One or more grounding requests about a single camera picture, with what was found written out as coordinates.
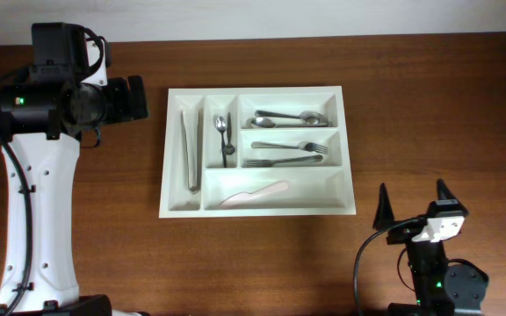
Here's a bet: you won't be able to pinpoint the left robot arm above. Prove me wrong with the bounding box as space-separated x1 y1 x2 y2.
0 66 148 315

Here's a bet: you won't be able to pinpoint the silver fork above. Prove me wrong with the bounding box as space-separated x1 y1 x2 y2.
240 154 323 168
251 141 329 154

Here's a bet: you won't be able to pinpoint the metal tweezers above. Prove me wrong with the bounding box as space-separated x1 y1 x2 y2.
181 110 199 194

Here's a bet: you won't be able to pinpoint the pink plastic knife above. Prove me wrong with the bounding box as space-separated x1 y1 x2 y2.
220 181 289 208

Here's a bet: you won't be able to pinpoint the white plastic cutlery tray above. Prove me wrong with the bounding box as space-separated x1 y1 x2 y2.
159 86 357 219

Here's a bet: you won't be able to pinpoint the small bent metal spoon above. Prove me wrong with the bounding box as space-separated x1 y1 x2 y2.
215 116 227 168

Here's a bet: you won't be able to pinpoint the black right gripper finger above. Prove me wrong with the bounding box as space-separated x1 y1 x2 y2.
436 179 457 200
372 183 395 230

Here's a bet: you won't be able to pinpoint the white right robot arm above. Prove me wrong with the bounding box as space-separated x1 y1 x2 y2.
372 179 489 315

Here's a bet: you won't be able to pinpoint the small silver teaspoon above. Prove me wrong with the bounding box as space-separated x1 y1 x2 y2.
224 112 235 155

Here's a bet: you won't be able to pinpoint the large silver spoon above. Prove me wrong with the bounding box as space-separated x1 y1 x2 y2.
248 117 329 128
255 110 329 125

